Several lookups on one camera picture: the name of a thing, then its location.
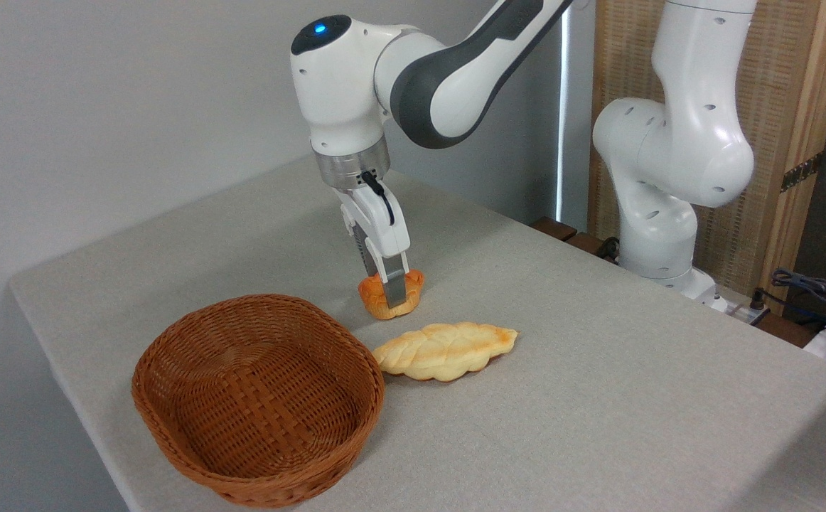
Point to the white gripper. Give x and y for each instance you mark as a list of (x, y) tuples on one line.
[(379, 227)]

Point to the orange muffin bread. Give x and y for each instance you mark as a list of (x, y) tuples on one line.
[(374, 299)]

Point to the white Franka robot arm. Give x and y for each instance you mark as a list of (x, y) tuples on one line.
[(456, 78)]

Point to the braided golden bread loaf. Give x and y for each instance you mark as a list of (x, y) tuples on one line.
[(441, 350)]

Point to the brown wicker basket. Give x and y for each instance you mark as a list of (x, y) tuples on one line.
[(256, 398)]

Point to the dark metal screen hinge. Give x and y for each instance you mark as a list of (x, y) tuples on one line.
[(801, 173)]

